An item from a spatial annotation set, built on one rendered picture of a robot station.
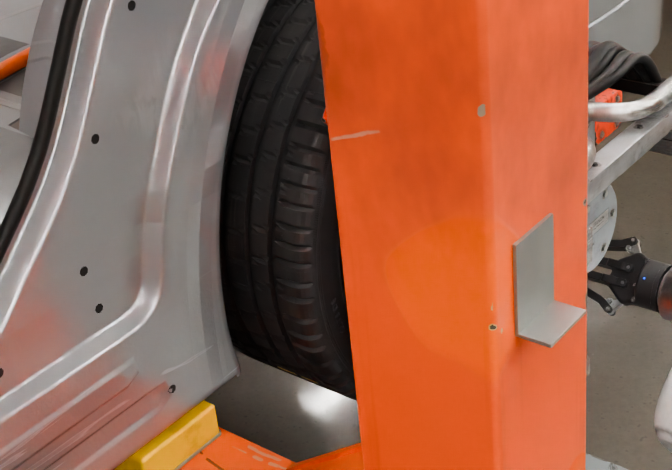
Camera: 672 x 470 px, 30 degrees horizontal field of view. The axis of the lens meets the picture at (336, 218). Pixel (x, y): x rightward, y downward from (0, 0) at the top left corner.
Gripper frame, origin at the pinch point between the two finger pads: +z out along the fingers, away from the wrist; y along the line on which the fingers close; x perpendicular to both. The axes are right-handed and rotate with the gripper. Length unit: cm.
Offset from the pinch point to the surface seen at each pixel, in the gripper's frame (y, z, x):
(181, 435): -45, 11, 57
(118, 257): -28, 13, 78
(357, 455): -38, -15, 59
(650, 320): 9, 18, -99
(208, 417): -42, 11, 53
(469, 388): -28, -39, 86
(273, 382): -37, 79, -53
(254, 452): -44, 5, 50
